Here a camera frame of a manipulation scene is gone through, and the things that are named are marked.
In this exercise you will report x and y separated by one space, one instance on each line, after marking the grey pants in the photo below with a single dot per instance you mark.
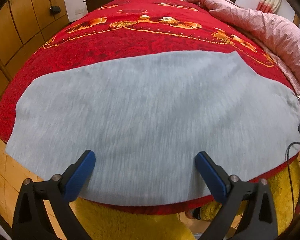
147 117

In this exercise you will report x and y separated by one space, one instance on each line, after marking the red floral bed blanket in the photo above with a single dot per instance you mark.
128 28

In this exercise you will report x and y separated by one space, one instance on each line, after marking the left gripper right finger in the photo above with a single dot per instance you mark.
259 217

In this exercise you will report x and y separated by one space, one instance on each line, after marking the pink checked quilt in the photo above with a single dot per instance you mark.
277 33

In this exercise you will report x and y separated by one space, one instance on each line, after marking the wooden wardrobe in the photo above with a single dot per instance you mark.
24 26

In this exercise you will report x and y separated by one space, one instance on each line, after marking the black wardrobe door handle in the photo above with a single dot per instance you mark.
54 10

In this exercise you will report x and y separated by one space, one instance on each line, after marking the red striped curtain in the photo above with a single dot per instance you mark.
269 6

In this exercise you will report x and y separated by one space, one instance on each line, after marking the yellow fuzzy pyjama clothing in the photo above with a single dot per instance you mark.
102 222

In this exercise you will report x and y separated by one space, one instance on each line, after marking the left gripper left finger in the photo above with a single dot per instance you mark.
30 219

